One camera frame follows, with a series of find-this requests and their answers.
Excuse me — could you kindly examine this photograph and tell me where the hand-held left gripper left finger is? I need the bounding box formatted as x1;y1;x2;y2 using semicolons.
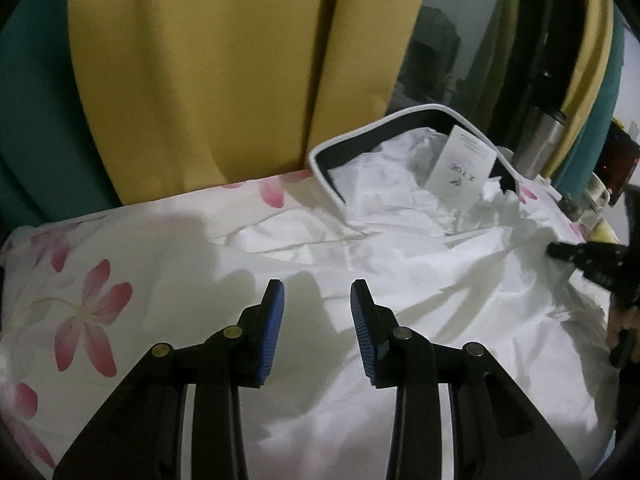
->
52;279;287;480

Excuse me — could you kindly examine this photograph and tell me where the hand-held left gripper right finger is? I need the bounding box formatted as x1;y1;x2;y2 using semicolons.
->
350;279;583;480

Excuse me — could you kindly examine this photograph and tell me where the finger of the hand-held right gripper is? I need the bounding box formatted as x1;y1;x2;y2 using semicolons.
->
547;241;632;288

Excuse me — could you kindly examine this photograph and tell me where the white garment with dark collar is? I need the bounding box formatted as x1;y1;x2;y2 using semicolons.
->
207;103;623;480

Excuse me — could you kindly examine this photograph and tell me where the person's right hand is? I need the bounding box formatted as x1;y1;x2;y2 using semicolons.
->
605;304;633;352

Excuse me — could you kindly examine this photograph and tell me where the white kettle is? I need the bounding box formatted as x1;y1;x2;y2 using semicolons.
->
589;175;614;207

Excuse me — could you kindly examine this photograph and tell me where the black computer case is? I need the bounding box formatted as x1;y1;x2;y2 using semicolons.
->
597;127;640;202

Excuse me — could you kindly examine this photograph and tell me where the teal curtain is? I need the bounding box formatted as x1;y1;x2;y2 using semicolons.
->
560;25;627;198
0;0;126;231

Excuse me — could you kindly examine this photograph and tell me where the steel thermos flask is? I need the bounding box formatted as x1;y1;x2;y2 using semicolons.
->
512;105;569;181

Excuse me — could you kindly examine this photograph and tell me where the white paper garment tag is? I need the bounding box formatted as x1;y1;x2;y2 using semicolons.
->
425;126;497;211

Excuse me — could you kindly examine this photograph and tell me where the floral bed sheet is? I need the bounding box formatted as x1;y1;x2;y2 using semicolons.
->
0;169;621;471

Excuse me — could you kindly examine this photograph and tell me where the yellow curtain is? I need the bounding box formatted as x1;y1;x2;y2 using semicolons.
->
67;0;426;206
492;0;616;181

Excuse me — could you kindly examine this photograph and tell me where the black framed glass door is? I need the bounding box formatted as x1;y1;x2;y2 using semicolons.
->
385;0;558;181

